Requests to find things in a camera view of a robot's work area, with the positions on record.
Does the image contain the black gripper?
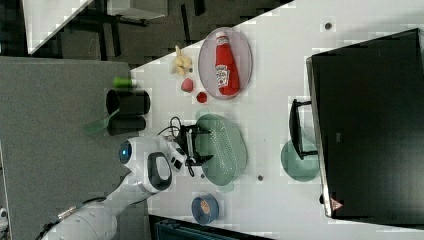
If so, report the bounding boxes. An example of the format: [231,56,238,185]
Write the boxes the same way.
[177,125,212,166]

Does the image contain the mint green plastic strainer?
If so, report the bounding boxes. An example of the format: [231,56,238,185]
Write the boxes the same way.
[195,113,248,193]

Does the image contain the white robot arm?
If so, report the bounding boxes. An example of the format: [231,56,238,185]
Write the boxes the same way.
[36,125,211,240]

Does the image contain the red toy strawberry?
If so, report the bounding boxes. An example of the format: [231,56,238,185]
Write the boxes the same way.
[196,92,207,103]

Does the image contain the toy orange slice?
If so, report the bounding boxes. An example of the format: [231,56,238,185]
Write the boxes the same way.
[201,200,210,214]

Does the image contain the pink toy strawberry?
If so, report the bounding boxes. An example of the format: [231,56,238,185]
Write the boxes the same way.
[181,78,194,93]

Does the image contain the red ketchup bottle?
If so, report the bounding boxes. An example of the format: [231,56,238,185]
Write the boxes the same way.
[215,32,240,96]

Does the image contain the blue bowl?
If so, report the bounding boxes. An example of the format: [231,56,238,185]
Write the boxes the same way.
[191,194,219,225]

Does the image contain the small black utensil holder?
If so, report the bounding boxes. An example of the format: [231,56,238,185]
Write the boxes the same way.
[107,115,146,136]

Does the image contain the peeled toy banana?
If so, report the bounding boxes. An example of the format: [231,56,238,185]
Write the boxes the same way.
[169,46,193,76]

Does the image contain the large black utensil holder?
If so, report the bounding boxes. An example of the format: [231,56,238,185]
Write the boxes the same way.
[106,90,151,115]

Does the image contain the grey round plate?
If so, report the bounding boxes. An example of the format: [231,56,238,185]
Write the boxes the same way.
[198,27,253,100]

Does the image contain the green cylinder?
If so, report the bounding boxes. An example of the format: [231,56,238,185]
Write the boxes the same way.
[113,77,137,88]

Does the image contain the green spatula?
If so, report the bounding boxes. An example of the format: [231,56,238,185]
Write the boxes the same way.
[83,110,119,134]

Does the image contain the mint green cup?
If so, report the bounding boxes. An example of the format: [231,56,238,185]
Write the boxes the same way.
[280,141,320,182]

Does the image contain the silver toaster oven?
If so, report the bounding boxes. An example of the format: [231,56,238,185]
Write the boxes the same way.
[289,28,424,229]

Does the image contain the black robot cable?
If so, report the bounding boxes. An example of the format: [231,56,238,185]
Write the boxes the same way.
[156,116,196,178]

